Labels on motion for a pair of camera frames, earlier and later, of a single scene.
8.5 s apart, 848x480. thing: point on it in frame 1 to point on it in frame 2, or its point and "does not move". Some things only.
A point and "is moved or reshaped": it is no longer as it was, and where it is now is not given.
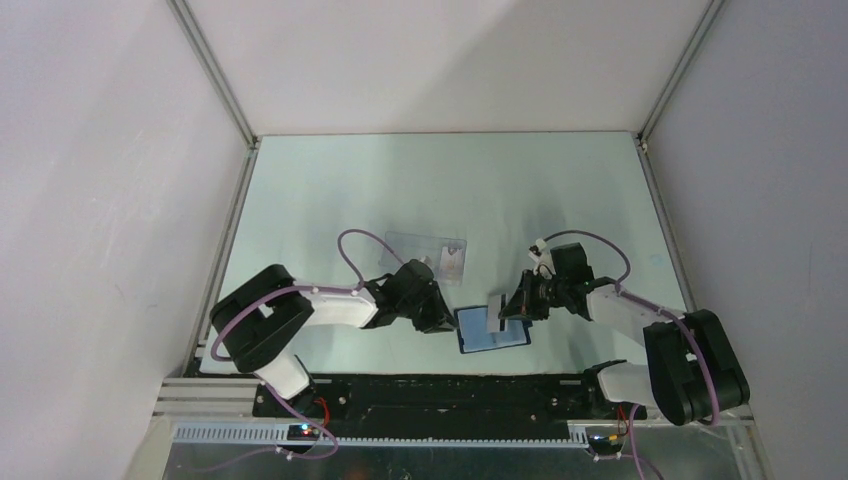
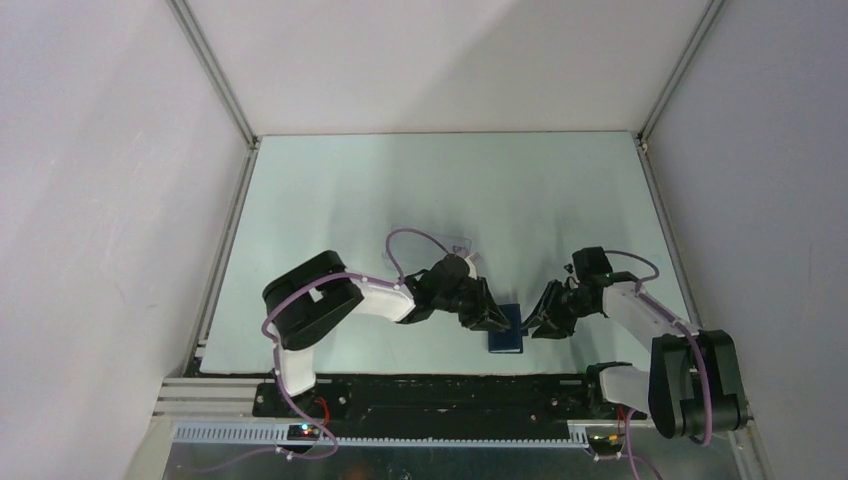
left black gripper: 439,319 to 485,313
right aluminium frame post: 679,71 does not move
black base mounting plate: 436,406 does not move
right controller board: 605,443 does not move
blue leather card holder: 473,331 is moved or reshaped
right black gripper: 523,305 to 555,325
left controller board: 305,432 does not move
